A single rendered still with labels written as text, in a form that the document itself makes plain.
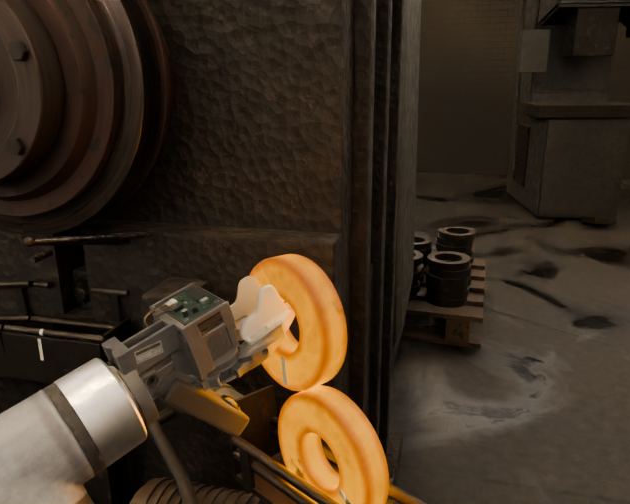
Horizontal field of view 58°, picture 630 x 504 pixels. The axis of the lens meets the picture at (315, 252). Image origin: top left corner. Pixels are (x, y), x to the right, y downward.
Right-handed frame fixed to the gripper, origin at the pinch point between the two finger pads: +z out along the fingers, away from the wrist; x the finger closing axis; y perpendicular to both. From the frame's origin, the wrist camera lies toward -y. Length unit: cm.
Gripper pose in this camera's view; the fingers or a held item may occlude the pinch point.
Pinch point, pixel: (291, 306)
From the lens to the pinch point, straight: 65.3
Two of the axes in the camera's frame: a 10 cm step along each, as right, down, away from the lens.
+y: -2.1, -8.6, -4.6
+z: 7.3, -4.5, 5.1
